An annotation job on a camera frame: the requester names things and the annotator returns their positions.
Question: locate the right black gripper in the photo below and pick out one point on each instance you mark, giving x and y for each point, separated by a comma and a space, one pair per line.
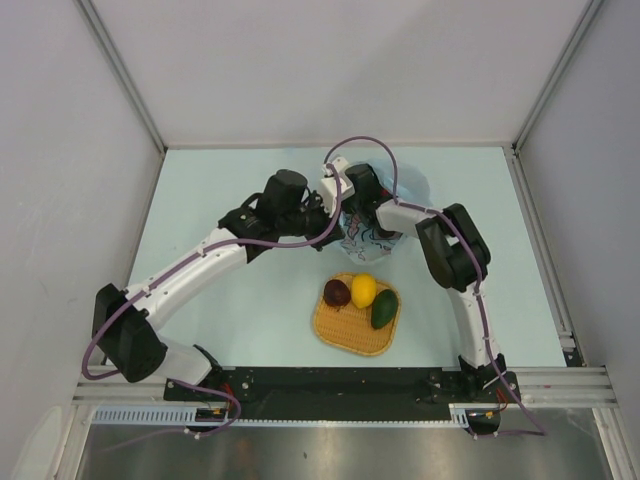
349, 205

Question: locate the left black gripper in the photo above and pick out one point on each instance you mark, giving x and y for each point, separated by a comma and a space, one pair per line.
326, 223

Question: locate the blue plastic bag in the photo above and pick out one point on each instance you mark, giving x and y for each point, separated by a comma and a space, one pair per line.
361, 244

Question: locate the dark red fake fruit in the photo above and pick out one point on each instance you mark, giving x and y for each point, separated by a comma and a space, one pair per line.
336, 293

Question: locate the yellow fake lemon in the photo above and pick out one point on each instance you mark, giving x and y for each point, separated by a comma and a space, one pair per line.
363, 290

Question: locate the green fake fruit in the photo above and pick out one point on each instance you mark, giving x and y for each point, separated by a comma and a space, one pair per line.
384, 309

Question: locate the woven bamboo tray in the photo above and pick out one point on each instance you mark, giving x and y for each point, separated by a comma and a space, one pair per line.
351, 329

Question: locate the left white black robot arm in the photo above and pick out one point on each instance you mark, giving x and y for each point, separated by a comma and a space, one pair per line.
127, 322

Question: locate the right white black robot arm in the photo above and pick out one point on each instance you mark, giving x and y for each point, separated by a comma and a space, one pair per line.
457, 258

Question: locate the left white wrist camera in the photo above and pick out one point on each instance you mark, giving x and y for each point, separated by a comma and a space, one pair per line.
330, 190

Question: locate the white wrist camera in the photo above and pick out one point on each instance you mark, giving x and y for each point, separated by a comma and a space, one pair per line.
330, 190
337, 167

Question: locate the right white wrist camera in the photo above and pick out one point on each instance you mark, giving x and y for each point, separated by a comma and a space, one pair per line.
337, 167

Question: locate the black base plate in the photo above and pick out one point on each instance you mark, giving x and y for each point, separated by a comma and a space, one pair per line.
359, 394

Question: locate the right slotted cable duct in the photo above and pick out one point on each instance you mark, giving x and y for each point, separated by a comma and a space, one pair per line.
472, 415

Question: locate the slotted cable duct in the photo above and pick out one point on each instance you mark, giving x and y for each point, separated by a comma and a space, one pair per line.
472, 415
160, 416

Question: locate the aluminium frame rail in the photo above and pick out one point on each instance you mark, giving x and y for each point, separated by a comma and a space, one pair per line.
540, 387

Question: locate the left slotted cable duct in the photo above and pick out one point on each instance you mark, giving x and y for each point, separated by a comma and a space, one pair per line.
160, 416

